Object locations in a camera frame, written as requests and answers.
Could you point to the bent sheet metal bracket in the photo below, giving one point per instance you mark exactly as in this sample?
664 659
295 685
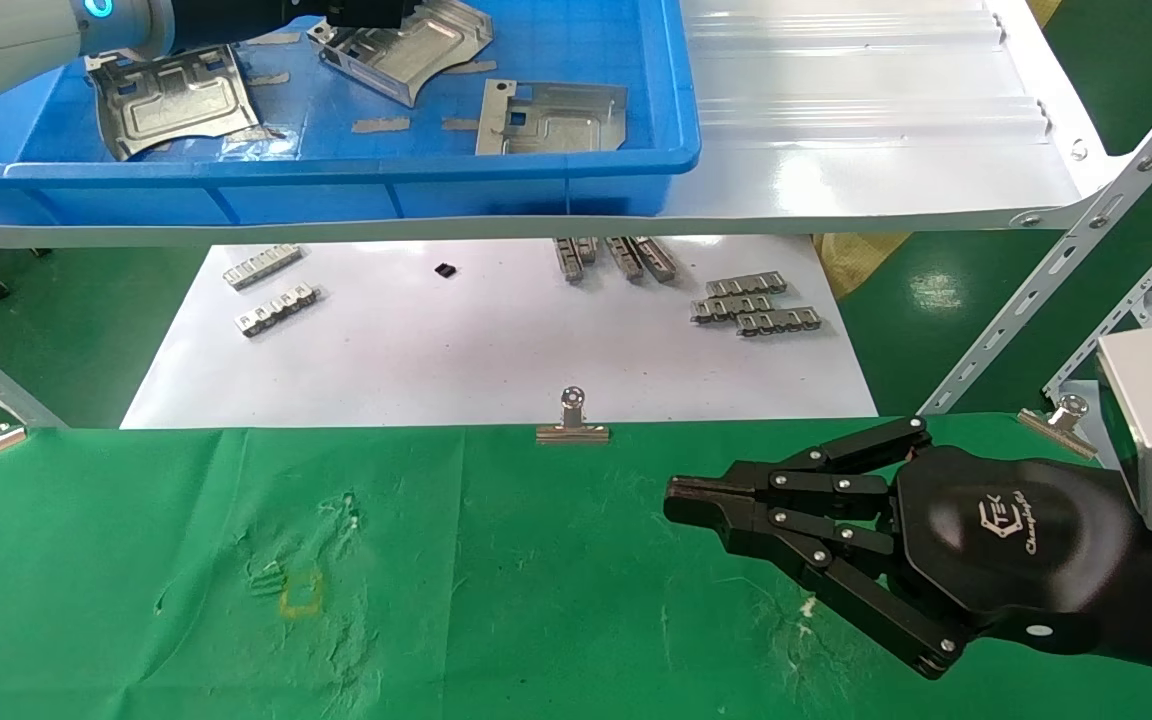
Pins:
556 125
406 55
171 105

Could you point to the white metal shelf rack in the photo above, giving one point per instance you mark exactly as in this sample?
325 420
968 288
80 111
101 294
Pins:
836 150

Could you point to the yellow woven sack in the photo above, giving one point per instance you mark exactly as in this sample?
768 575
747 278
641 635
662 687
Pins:
856 265

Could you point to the tiny black plastic clip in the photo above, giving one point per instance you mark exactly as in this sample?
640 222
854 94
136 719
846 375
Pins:
445 270

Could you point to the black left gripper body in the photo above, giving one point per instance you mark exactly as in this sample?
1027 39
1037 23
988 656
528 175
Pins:
236 18

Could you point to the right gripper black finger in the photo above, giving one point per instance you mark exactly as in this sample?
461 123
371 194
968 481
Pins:
836 590
826 482

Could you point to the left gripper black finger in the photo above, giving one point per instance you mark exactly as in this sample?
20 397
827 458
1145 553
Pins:
366 12

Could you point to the clear crumpled tape piece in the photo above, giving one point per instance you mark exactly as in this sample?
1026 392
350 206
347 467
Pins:
251 142

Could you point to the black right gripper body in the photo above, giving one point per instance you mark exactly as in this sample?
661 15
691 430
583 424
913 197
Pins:
1016 550

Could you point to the green table cloth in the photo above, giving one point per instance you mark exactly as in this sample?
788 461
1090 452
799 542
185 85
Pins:
536 600

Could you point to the blue plastic bin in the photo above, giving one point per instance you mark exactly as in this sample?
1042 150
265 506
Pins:
336 190

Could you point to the small slotted metal strip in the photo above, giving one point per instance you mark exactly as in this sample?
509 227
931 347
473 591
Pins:
746 285
625 258
778 321
731 308
278 309
588 250
567 260
658 260
263 266

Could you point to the beige tape strip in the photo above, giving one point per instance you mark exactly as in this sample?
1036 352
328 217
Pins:
460 124
276 40
381 125
481 67

